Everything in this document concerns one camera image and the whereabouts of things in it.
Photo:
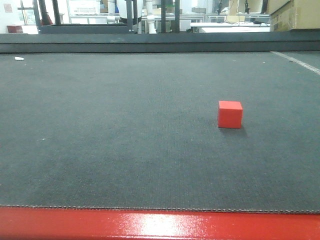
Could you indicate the small white scrap on carpet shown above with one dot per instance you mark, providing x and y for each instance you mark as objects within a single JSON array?
[{"x": 19, "y": 58}]

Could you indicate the large cardboard box top right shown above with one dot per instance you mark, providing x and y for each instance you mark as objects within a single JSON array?
[{"x": 294, "y": 15}]

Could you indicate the red glossy front ledge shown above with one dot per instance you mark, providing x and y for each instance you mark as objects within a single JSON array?
[{"x": 26, "y": 223}]

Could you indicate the red cube block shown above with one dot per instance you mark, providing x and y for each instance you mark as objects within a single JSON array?
[{"x": 230, "y": 114}]

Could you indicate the white table in background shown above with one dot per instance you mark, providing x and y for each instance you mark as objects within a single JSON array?
[{"x": 226, "y": 27}]

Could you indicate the dark red bin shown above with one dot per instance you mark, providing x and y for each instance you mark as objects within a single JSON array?
[{"x": 14, "y": 29}]

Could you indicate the dark metal frame stand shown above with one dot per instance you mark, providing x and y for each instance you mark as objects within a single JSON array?
[{"x": 45, "y": 26}]

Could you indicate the dark grey carpet mat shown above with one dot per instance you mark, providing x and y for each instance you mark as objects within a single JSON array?
[{"x": 131, "y": 122}]

